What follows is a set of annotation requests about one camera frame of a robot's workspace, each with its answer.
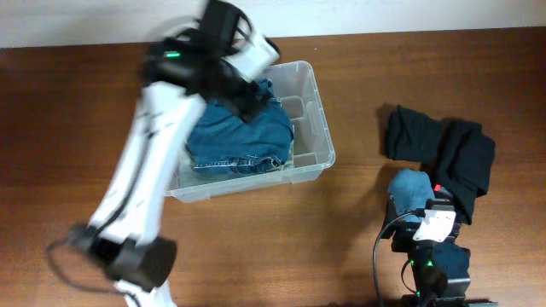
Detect dark blue jeans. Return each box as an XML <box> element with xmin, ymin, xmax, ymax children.
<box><xmin>186</xmin><ymin>78</ymin><xmax>294</xmax><ymax>175</ymax></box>

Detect light blue jeans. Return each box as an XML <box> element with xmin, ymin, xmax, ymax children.
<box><xmin>177</xmin><ymin>144</ymin><xmax>294</xmax><ymax>187</ymax></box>

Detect large black garment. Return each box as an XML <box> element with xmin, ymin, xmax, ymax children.
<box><xmin>433</xmin><ymin>121</ymin><xmax>496</xmax><ymax>225</ymax></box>

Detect clear plastic storage bin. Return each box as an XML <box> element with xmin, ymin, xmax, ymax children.
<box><xmin>165</xmin><ymin>61</ymin><xmax>336</xmax><ymax>203</ymax></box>

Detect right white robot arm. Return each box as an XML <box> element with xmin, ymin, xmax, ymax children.
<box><xmin>372</xmin><ymin>199</ymin><xmax>498</xmax><ymax>307</ymax></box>

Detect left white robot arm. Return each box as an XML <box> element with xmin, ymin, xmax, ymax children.
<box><xmin>61</xmin><ymin>1</ymin><xmax>280</xmax><ymax>306</ymax></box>

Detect blue folded cloth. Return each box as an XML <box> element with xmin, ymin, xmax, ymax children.
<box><xmin>387</xmin><ymin>169</ymin><xmax>435</xmax><ymax>216</ymax></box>

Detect small black folded garment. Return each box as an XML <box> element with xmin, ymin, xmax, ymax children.
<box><xmin>385</xmin><ymin>105</ymin><xmax>443</xmax><ymax>164</ymax></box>

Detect right black cable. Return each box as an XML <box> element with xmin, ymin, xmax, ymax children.
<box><xmin>372</xmin><ymin>209</ymin><xmax>427</xmax><ymax>307</ymax></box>

